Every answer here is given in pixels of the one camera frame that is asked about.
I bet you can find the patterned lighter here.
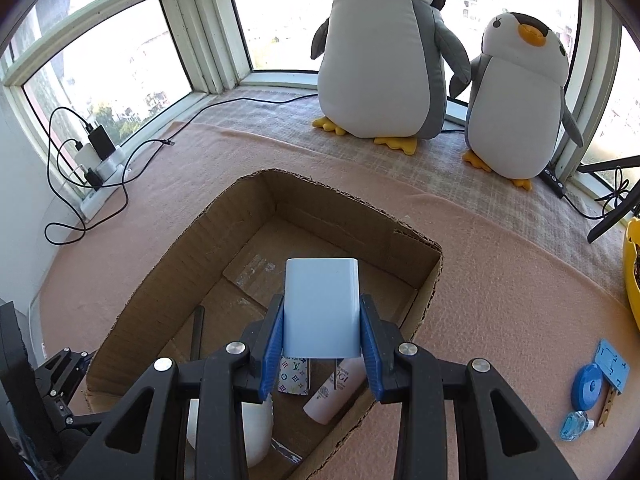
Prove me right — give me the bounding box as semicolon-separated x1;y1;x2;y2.
278;356;310;396

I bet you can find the black cylinder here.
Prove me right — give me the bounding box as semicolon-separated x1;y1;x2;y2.
190;304;205;361

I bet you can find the white lotion bottle grey cap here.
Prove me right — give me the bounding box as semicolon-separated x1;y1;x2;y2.
303;356;367;425

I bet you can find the white wall charger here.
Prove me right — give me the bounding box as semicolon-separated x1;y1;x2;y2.
283;258;360;365

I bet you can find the clear blue small bottle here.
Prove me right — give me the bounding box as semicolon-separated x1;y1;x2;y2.
560;411;596;442

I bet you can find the blue round tape measure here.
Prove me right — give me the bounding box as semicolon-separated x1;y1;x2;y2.
570;363;603;412

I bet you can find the wooden clothespin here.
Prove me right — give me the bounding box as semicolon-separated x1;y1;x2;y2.
597;385;618;428

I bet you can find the white egg-shaped device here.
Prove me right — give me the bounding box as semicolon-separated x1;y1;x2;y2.
186;396;273;468

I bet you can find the brown cardboard box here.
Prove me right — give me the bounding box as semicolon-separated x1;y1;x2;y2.
81;168;445;480

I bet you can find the blue plastic card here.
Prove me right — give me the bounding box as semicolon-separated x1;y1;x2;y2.
593;339;630;394

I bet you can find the black inline remote control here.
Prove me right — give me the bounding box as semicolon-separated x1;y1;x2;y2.
539;167;566;200

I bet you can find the white power strip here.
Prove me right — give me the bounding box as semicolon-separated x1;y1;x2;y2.
79;145;125;221

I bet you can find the white charger on strip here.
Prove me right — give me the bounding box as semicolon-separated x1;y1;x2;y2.
74;143;102;170

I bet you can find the yellow fruit bowl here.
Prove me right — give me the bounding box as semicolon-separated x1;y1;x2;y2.
623;217;640;327

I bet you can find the black power adapter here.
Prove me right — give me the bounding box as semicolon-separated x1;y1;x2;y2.
88;125;116;160

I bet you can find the small plush penguin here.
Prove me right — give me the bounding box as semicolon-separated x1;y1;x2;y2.
450;12;584;191

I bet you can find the black tripod stand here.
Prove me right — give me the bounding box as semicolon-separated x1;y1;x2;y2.
578;155;640;243

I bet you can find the large plush penguin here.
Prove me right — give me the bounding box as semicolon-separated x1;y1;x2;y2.
310;0;471;155

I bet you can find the black cable on floor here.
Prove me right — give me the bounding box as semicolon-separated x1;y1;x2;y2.
43;93;319;247

